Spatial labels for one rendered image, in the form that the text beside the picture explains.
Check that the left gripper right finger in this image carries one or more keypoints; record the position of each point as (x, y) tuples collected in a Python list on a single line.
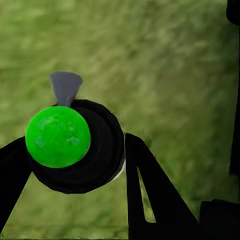
[(174, 220)]

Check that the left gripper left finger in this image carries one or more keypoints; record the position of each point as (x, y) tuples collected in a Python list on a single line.
[(14, 173)]

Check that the pesticide atomizer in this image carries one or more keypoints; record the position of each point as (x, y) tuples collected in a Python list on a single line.
[(77, 145)]

